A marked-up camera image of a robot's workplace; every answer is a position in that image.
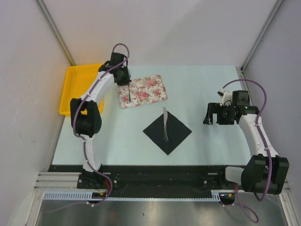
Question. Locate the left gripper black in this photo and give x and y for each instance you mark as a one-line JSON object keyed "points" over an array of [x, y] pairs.
{"points": [[127, 81]]}

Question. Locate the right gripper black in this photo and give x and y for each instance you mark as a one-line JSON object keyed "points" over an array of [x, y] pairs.
{"points": [[214, 108]]}

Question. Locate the silver table knife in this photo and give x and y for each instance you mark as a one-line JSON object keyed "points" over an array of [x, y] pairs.
{"points": [[165, 117]]}

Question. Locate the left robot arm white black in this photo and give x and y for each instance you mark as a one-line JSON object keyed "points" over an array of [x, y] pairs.
{"points": [[86, 119]]}

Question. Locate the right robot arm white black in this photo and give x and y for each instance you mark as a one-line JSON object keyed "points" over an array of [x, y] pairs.
{"points": [[266, 171]]}

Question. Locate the floral pattern tray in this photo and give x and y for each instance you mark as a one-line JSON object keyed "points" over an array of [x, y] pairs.
{"points": [[144, 91]]}

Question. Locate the yellow plastic bin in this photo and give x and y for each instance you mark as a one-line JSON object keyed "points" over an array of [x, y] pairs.
{"points": [[77, 81]]}

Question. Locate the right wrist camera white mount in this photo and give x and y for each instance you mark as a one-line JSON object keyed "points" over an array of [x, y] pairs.
{"points": [[226, 97]]}

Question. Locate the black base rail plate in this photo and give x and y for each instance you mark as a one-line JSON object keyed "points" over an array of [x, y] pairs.
{"points": [[168, 181]]}

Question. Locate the left aluminium frame post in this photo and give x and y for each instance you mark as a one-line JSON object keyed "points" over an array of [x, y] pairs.
{"points": [[55, 31]]}

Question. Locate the aluminium frame post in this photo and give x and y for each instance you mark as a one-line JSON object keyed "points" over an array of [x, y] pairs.
{"points": [[55, 31], [263, 32]]}

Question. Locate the right aluminium frame post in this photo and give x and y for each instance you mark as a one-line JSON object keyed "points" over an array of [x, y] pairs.
{"points": [[263, 32]]}

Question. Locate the white slotted cable duct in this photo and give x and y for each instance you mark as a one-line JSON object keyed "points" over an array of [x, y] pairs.
{"points": [[96, 196]]}

